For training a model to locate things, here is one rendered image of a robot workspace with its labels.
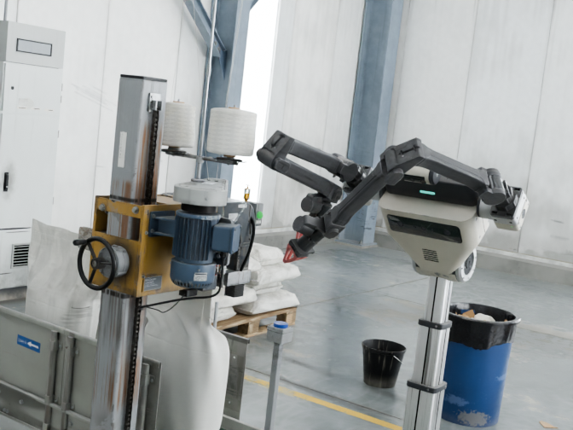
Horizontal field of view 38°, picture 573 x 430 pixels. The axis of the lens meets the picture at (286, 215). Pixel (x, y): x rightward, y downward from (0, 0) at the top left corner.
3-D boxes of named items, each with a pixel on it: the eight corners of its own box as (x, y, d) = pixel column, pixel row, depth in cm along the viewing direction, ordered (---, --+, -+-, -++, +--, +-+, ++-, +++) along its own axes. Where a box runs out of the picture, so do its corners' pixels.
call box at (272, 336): (292, 341, 335) (294, 327, 334) (280, 345, 329) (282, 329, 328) (276, 336, 340) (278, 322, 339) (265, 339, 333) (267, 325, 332)
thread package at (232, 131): (263, 159, 288) (268, 111, 286) (233, 159, 275) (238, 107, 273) (226, 154, 298) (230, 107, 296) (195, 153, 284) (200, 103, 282)
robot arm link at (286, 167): (280, 155, 276) (260, 143, 283) (272, 170, 277) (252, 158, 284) (348, 190, 310) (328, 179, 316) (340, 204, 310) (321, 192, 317)
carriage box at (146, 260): (201, 287, 302) (210, 203, 298) (135, 299, 274) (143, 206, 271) (153, 275, 316) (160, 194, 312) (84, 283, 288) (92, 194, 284)
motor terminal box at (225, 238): (238, 257, 280) (242, 223, 279) (231, 261, 270) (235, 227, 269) (215, 254, 281) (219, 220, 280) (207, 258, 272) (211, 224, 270)
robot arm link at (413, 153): (414, 154, 250) (409, 129, 256) (384, 177, 259) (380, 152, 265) (512, 196, 274) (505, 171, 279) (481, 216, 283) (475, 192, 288)
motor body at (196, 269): (222, 287, 281) (230, 215, 278) (193, 292, 268) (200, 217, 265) (189, 278, 289) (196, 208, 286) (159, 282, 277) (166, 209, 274)
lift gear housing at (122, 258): (128, 279, 277) (131, 246, 276) (116, 281, 273) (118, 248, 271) (107, 273, 283) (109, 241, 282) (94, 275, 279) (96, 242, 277)
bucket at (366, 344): (409, 384, 552) (414, 346, 549) (388, 393, 527) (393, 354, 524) (370, 373, 569) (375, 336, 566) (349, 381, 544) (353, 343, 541)
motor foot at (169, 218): (191, 239, 281) (193, 214, 280) (167, 241, 271) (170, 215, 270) (171, 235, 286) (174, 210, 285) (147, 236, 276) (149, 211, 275)
